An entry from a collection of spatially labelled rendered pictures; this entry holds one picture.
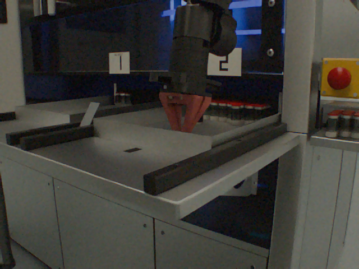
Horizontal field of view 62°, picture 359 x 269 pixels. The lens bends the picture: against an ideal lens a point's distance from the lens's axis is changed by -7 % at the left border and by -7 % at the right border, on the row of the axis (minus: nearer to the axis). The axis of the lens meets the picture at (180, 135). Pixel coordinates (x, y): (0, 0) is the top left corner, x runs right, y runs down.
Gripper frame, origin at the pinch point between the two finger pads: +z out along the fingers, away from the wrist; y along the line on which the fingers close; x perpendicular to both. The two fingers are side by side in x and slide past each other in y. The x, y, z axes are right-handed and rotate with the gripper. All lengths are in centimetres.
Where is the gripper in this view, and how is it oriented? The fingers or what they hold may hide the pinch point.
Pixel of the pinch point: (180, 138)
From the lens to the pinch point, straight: 48.7
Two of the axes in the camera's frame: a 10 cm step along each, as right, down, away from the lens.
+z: -1.1, 9.9, 0.7
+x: -7.9, -1.3, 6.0
